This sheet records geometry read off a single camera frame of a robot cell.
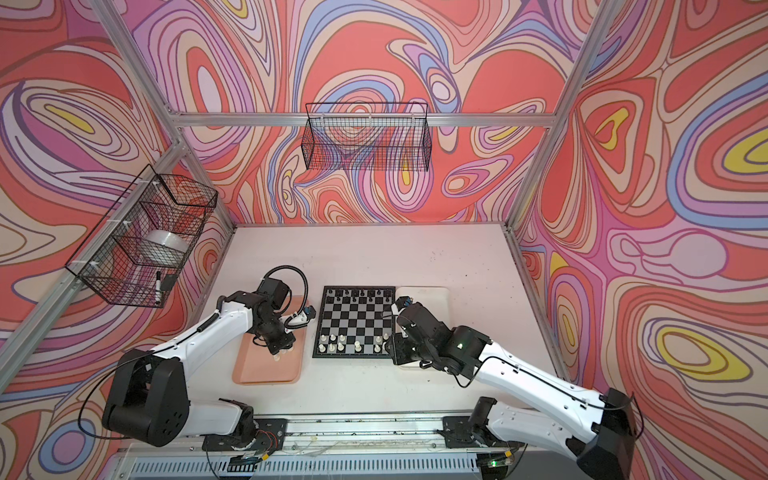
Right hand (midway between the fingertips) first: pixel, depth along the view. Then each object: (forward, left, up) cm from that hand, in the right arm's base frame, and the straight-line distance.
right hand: (394, 353), depth 74 cm
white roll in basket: (+20, +55, +20) cm, 62 cm away
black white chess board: (+14, +11, -11) cm, 22 cm away
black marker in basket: (+13, +57, +13) cm, 60 cm away
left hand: (+9, +30, -9) cm, 33 cm away
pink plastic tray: (+3, +40, -13) cm, 42 cm away
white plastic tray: (-6, -3, +8) cm, 11 cm away
